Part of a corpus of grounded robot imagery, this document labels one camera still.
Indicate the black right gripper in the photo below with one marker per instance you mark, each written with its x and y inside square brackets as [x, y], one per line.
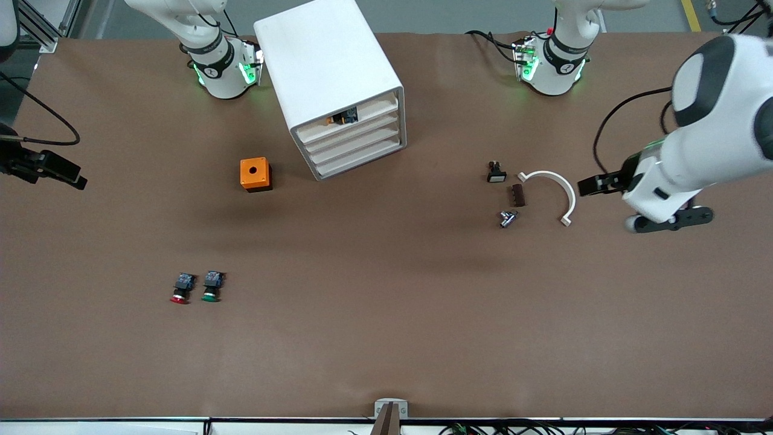
[13, 161]

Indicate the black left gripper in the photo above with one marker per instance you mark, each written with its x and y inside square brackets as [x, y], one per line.
[628, 171]

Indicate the red push button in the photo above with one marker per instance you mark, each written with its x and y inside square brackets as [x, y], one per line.
[181, 289]

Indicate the white plastic drawer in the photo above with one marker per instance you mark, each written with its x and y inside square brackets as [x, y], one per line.
[380, 103]
[380, 132]
[380, 117]
[380, 147]

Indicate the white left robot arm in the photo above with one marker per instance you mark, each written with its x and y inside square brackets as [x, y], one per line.
[724, 109]

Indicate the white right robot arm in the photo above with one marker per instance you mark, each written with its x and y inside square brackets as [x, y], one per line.
[220, 72]

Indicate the black white rectangular push button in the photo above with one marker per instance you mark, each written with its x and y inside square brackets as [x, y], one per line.
[496, 175]

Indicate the green push button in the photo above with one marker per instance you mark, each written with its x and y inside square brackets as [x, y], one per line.
[212, 287]

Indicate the white drawer cabinet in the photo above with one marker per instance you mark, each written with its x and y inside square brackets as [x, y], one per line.
[326, 54]

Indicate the white semicircular clamp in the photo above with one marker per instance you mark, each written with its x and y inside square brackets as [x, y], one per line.
[572, 202]

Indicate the brown ribbed cylinder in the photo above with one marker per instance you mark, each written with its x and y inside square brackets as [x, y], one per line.
[519, 196]

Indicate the chrome valve fitting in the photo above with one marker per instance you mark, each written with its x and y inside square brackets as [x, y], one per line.
[508, 219]

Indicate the orange box with hole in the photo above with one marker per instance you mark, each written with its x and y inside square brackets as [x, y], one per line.
[253, 172]

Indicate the small orange black part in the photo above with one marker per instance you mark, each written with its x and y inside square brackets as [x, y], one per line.
[342, 116]

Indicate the aluminium profile frame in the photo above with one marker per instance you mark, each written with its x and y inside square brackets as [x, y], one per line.
[42, 30]

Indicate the white table edge rail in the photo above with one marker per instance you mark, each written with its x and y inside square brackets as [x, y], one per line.
[121, 428]

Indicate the grey camera bracket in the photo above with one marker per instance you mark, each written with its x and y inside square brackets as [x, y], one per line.
[403, 408]

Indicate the brown camera post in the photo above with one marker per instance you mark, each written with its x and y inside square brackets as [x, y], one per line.
[386, 423]

